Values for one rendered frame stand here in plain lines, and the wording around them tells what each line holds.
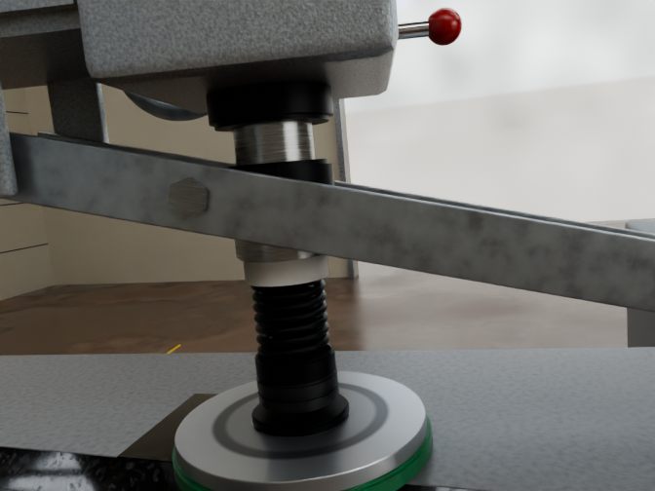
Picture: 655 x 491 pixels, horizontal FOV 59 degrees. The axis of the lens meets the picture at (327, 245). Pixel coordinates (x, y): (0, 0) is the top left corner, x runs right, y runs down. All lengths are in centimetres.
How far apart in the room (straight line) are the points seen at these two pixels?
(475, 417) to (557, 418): 7
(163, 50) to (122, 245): 645
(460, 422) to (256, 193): 28
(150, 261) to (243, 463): 621
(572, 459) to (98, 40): 44
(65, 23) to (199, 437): 32
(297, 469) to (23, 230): 690
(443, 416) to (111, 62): 40
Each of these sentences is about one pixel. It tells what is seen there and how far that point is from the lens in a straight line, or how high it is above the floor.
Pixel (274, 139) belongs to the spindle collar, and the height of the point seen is 108.
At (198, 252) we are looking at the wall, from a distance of 629.
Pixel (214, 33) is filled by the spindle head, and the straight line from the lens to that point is 38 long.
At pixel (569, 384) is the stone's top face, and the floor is 82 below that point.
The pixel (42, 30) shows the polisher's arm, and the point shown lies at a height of 116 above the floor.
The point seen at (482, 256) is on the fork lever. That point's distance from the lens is 42.
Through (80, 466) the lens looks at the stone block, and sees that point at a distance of 59.
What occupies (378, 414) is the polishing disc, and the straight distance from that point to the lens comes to 50.
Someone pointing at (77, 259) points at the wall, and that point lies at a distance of 724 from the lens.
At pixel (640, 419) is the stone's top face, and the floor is 82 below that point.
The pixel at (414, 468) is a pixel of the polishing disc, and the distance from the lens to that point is 47.
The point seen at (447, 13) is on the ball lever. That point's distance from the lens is 54.
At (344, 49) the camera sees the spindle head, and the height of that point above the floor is 113.
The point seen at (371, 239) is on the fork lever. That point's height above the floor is 101.
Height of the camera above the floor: 106
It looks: 7 degrees down
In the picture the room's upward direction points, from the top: 5 degrees counter-clockwise
